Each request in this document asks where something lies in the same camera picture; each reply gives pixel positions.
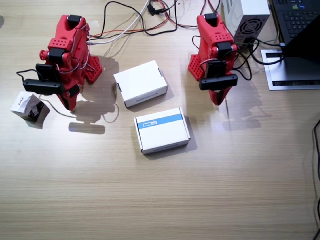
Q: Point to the small white and black cube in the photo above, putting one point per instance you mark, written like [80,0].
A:
[25,102]

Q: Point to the red robot arm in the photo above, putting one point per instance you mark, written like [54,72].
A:
[212,32]
[75,37]

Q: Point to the white box with blue stripe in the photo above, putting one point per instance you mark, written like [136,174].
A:
[162,132]

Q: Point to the plain white cardboard box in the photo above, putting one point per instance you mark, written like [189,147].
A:
[140,80]

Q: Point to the black bar webcam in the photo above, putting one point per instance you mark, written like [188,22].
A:
[45,86]
[217,81]

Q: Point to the silver metal stand plate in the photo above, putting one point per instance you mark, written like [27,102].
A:
[287,72]

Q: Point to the white power supply unit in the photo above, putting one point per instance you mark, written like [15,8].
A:
[252,12]

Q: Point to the clear tape piece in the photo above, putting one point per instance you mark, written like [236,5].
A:
[94,24]

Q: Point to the black laptop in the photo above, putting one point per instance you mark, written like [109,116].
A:
[300,22]

